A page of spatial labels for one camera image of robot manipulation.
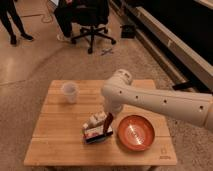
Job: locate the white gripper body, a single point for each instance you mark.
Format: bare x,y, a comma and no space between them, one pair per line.
112,107

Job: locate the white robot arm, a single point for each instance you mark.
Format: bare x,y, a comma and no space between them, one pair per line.
194,108

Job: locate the red white black box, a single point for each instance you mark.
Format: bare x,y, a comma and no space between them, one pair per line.
96,134

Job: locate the wooden table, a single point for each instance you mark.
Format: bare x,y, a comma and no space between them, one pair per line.
58,138

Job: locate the translucent plastic cup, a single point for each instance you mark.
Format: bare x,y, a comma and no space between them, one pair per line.
70,91

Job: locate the black box on floor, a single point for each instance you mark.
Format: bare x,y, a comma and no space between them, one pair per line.
128,31

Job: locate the black office chair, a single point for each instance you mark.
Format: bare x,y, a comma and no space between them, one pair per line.
93,18

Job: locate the seated person in black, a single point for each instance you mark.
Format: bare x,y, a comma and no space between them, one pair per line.
64,15

